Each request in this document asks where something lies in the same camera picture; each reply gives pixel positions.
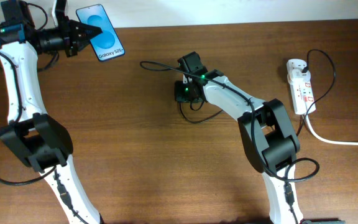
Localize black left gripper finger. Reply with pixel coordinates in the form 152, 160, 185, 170
70, 20, 103, 42
71, 40, 90, 54

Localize blue Samsung Galaxy smartphone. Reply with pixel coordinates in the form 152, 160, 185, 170
76, 4, 126, 62

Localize black USB charging cable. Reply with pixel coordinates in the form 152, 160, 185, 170
178, 49, 336, 138

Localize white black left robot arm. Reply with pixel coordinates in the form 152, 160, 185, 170
0, 0, 103, 223

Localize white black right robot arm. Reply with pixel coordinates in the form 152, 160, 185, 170
175, 52, 303, 223

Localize white power strip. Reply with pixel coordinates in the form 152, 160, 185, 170
289, 81, 316, 115

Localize white USB wall charger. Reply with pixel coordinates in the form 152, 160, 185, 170
286, 58, 311, 85

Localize white power strip cord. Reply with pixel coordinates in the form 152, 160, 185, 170
304, 102, 358, 148

